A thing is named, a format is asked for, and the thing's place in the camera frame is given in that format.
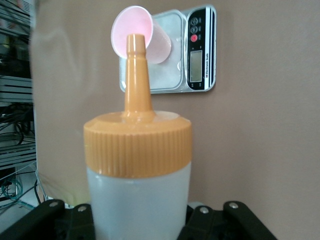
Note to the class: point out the brown table cover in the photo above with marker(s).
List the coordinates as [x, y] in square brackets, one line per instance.
[250, 150]

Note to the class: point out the grey metal rack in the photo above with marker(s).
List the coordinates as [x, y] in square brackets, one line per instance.
[15, 87]

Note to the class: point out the white sauce bottle orange cap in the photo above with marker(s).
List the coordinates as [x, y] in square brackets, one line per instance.
[137, 195]

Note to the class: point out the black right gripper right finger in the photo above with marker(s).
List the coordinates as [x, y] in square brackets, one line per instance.
[237, 225]

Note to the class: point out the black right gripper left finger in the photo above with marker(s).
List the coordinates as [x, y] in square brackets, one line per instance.
[37, 225]

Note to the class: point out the silver digital kitchen scale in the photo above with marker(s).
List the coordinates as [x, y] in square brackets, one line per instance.
[200, 62]

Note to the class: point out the pink plastic cup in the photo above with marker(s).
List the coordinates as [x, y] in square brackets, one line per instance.
[160, 47]

